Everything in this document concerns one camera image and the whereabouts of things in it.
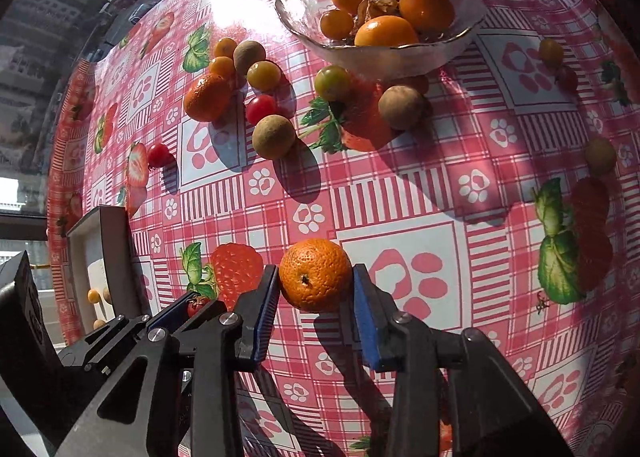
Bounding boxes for white square tray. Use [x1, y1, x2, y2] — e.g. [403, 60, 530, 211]
[66, 206, 151, 345]

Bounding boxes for small orange kumquat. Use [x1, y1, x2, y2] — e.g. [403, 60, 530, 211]
[320, 8, 355, 40]

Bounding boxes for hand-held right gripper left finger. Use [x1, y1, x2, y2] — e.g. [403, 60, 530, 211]
[52, 264, 280, 457]

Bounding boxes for pink strawberry print tablecloth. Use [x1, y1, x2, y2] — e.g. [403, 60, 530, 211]
[45, 0, 640, 457]

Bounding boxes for dry brown fruit husk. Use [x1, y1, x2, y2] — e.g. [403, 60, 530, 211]
[352, 0, 401, 35]

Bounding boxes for orange mandarin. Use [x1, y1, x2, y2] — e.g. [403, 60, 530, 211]
[183, 72, 232, 122]
[278, 238, 353, 313]

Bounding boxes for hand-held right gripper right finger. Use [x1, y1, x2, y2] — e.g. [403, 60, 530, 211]
[351, 264, 576, 457]

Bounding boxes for red cherry tomato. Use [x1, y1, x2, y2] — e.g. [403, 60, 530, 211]
[146, 143, 172, 169]
[186, 295, 211, 319]
[245, 94, 277, 126]
[556, 66, 579, 92]

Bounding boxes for greenish cherry tomato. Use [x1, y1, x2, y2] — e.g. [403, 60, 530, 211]
[314, 64, 352, 103]

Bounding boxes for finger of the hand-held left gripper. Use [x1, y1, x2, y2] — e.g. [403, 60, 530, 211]
[60, 291, 199, 374]
[172, 300, 229, 342]

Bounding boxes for fruits inside glass bowl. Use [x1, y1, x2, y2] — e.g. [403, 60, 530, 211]
[398, 0, 456, 34]

